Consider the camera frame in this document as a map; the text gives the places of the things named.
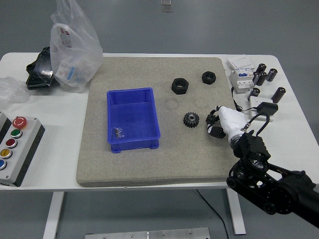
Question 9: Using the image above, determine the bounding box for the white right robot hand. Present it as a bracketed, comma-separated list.
[205, 105, 247, 142]

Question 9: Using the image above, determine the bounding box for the large black gear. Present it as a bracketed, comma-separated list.
[183, 112, 200, 129]

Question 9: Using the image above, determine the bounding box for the small black hex nut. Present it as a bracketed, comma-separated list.
[201, 71, 217, 85]

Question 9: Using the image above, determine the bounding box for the large black hex nut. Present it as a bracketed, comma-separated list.
[171, 77, 189, 95]

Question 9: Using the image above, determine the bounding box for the blue plastic box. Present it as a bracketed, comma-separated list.
[106, 87, 161, 154]

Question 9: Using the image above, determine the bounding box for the grey push-button control box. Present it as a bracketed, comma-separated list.
[0, 116, 46, 187]

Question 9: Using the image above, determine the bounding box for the black power adapter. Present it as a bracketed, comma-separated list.
[256, 102, 279, 117]

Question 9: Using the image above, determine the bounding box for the white circuit breaker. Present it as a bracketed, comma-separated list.
[229, 67, 255, 95]

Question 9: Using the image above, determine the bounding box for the white table leg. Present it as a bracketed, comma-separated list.
[42, 192, 66, 239]
[226, 188, 247, 235]

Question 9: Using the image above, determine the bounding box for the grey-brown mat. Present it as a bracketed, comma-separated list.
[76, 57, 237, 188]

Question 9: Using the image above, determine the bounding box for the silver metal plate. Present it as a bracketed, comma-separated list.
[85, 227, 210, 239]

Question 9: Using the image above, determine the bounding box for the clear plastic bag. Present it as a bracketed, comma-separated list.
[49, 0, 104, 93]

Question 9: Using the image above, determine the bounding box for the white blue carton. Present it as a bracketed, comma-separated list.
[56, 62, 76, 82]

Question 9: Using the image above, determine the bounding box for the white carton with red print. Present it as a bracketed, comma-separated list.
[53, 23, 73, 48]

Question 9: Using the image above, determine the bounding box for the black wrapped device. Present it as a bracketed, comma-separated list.
[25, 46, 60, 91]

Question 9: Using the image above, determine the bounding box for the red emergency stop button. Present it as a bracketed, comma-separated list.
[12, 117, 27, 129]

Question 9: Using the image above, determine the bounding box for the crumpled clear plastic wrap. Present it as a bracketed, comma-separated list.
[0, 76, 30, 108]

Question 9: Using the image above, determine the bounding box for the black adapter cord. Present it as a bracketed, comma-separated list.
[231, 87, 259, 114]

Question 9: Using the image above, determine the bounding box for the white wall switch plate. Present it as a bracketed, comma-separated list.
[227, 56, 255, 70]

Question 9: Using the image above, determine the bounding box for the black floor cable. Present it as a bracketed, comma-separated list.
[195, 189, 229, 239]

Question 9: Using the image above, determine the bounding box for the grey enclosure box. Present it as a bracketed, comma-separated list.
[0, 111, 12, 147]

